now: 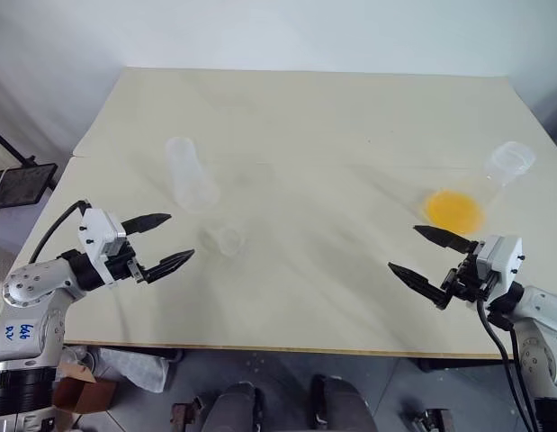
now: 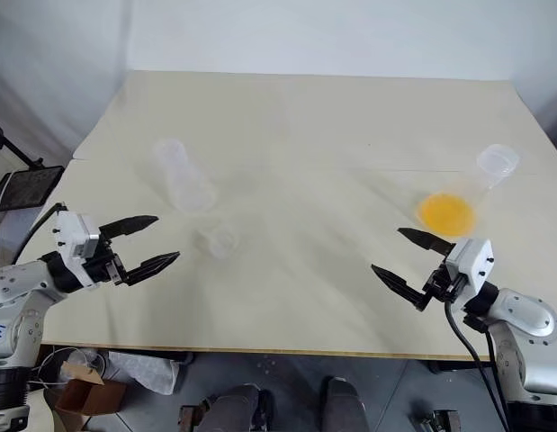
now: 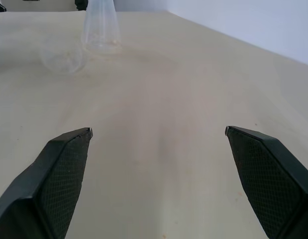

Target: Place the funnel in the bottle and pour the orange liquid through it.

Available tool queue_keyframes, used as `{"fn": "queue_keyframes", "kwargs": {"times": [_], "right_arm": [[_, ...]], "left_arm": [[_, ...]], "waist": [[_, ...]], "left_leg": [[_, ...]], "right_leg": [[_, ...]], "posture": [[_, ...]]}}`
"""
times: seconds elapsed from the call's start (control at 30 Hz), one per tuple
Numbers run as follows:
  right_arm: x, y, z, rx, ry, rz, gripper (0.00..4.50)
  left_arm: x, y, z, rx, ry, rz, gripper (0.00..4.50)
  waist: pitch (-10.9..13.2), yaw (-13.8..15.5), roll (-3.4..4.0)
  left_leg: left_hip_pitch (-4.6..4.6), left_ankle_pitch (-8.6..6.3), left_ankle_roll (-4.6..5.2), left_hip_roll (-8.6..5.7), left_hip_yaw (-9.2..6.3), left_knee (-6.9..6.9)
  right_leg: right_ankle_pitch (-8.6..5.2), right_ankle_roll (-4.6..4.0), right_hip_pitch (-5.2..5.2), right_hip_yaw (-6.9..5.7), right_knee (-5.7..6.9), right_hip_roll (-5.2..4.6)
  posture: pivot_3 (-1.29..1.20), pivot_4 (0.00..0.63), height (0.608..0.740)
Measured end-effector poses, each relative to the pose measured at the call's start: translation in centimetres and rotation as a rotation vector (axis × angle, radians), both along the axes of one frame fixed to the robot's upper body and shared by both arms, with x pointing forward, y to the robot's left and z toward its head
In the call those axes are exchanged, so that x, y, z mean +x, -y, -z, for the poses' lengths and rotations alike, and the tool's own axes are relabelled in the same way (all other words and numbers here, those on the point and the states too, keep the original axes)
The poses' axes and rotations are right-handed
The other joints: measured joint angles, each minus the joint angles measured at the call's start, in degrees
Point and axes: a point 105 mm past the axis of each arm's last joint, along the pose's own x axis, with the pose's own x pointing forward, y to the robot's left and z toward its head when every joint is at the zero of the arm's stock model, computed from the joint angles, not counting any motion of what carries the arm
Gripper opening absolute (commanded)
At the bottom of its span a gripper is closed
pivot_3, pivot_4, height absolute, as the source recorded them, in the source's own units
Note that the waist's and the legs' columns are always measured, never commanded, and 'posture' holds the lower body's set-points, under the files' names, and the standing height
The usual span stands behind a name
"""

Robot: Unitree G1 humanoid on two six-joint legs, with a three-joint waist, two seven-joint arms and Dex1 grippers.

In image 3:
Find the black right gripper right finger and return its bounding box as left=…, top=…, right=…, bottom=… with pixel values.
left=225, top=125, right=308, bottom=239

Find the small clear conical flask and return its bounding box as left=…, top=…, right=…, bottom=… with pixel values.
left=41, top=46, right=84, bottom=74

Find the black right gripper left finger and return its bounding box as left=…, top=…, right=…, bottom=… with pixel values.
left=0, top=127, right=94, bottom=239

